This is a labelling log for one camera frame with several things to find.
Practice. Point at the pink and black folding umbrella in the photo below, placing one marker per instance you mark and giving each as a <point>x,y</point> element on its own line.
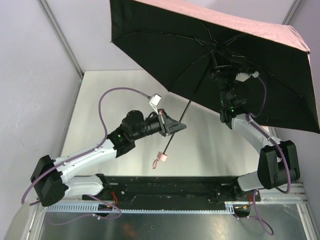
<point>180,44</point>

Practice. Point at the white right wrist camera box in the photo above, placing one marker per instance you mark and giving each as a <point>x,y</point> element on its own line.
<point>242,76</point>

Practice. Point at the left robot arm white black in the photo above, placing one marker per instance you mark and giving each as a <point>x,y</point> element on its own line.
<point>54,179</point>

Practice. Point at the aluminium corner post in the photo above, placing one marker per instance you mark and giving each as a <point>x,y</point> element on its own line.
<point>52,20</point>
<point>292,12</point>

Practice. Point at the aluminium frame rail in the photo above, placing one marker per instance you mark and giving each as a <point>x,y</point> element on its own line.
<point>297,195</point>

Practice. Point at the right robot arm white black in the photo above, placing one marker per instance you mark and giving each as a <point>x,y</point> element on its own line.
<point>278,164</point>

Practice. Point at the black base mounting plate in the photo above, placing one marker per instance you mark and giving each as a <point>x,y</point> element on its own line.
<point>175,191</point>

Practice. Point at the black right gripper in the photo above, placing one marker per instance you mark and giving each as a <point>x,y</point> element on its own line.
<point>222,75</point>

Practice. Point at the right aluminium corner post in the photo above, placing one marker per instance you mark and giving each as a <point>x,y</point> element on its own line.
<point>292,12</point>

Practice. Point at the grey slotted cable duct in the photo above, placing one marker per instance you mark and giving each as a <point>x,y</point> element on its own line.
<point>101,208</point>

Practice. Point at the left aluminium corner post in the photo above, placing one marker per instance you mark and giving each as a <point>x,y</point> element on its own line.
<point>52,20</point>

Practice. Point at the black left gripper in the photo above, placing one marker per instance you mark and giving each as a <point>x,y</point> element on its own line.
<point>164,125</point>

